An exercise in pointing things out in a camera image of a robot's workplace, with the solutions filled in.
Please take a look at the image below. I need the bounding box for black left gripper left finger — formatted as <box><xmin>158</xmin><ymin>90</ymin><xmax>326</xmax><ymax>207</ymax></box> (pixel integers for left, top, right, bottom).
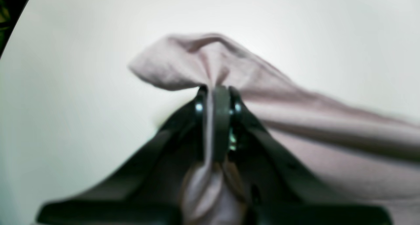
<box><xmin>36</xmin><ymin>87</ymin><xmax>207</xmax><ymax>225</ymax></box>

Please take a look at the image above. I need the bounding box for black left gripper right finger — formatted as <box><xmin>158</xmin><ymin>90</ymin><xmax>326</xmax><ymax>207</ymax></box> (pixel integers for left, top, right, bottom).
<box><xmin>212</xmin><ymin>86</ymin><xmax>392</xmax><ymax>225</ymax></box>

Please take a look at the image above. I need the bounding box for mauve t-shirt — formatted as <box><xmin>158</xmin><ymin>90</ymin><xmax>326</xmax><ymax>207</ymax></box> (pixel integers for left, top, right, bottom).
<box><xmin>128</xmin><ymin>34</ymin><xmax>419</xmax><ymax>225</ymax></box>

